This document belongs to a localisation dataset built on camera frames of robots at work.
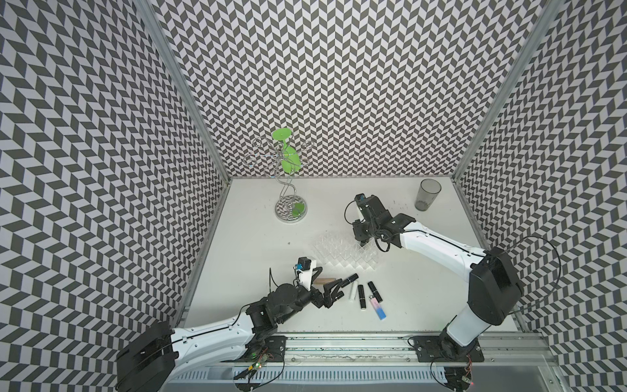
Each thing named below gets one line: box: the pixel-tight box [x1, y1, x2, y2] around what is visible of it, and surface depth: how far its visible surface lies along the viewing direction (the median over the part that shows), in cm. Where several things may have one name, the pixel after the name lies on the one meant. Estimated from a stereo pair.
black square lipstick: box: [367, 280, 383, 303], surface depth 85 cm
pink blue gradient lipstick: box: [369, 294, 387, 321], surface depth 82 cm
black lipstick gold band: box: [357, 284, 367, 310], surface depth 84 cm
